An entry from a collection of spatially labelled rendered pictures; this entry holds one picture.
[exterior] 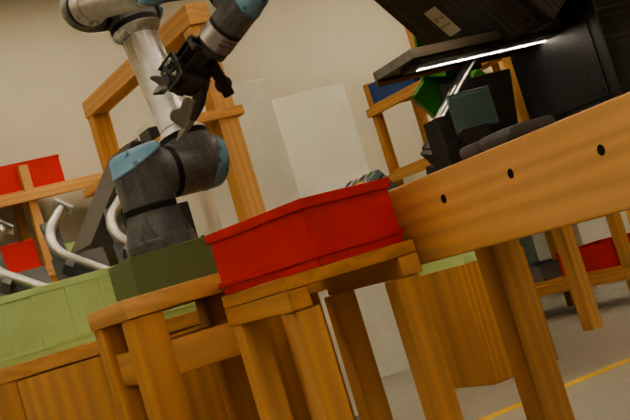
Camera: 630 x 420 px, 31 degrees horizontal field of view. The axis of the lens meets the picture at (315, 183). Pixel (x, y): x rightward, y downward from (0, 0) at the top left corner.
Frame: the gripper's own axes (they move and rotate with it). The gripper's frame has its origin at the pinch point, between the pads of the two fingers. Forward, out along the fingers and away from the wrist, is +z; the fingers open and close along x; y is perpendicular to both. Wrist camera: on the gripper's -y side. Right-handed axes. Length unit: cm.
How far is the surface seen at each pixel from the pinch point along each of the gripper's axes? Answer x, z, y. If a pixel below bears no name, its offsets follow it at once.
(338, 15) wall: -581, 206, -596
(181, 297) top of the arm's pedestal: 35.0, 17.2, -0.7
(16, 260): -387, 403, -301
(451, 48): 33, -54, -16
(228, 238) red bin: 39.3, -3.5, 4.6
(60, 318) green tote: -8, 71, -19
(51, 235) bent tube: -42, 74, -28
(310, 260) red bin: 58, -18, 6
